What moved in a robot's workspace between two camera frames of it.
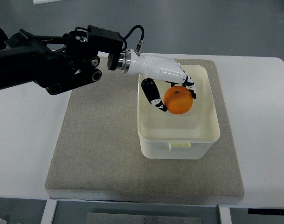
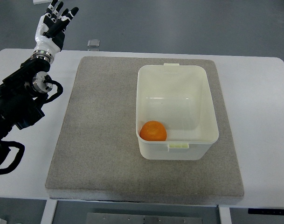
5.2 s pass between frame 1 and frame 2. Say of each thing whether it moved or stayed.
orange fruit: moved
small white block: stayed
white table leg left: stayed
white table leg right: stayed
